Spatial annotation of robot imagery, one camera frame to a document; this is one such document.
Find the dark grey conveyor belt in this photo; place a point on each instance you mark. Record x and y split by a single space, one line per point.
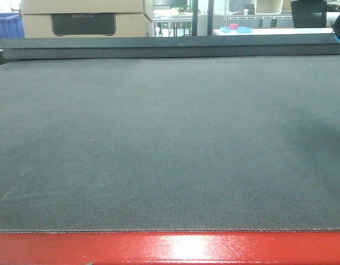
223 144

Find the black office chair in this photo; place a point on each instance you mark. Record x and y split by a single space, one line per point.
309 14

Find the white background table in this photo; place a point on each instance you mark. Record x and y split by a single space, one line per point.
281 31

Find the blue tray on white table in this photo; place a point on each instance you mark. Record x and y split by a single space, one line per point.
238 30

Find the pink tape roll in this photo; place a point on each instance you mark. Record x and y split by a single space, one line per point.
233 26

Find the large cardboard box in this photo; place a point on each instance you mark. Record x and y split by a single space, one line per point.
87 19

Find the blue plastic crate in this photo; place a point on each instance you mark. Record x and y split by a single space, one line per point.
11 26

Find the dark grey far side rail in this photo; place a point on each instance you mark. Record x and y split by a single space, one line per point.
168 48

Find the black vertical post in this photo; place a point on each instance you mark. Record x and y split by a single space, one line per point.
195 17

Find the red conveyor frame edge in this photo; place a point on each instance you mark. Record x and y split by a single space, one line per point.
171 248

